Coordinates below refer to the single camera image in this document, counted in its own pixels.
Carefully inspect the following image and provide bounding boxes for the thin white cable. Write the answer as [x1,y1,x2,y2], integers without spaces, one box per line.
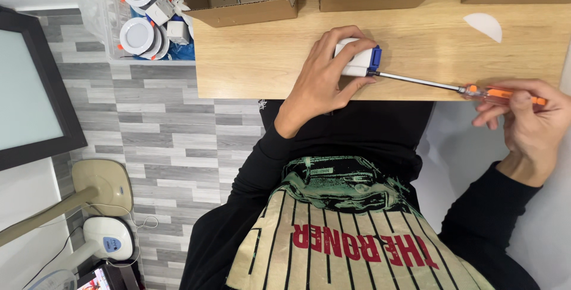
[38,203,159,269]

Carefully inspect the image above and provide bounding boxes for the black beige printed shirt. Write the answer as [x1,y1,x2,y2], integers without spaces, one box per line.
[179,99,542,290]

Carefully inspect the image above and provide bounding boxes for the black framed light panel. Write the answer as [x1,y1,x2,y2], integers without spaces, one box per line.
[0,6,88,172]

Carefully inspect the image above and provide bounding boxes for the person's left hand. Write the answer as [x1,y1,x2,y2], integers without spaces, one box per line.
[273,25,379,140]

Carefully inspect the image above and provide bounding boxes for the small white driver box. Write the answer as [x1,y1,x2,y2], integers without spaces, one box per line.
[166,20,192,45]
[145,0,177,26]

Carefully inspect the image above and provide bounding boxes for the phone with lit screen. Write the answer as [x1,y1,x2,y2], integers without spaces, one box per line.
[77,267,113,290]

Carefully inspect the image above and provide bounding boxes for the beige fan base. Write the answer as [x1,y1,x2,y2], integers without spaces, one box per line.
[0,158,134,248]

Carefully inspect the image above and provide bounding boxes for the orange handled screwdriver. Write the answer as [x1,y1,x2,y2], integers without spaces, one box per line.
[367,70,548,107]

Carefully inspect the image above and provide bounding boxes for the white driver box blue end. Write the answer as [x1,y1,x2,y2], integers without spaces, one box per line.
[335,37,383,78]

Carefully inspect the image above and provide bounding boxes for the clear plastic storage bin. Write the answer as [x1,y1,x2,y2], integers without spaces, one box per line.
[79,0,197,66]

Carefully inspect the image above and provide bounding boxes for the person's right hand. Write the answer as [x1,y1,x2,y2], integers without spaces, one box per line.
[472,78,571,188]

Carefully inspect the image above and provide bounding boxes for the white fan base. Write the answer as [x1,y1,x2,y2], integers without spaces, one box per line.
[27,216,135,290]

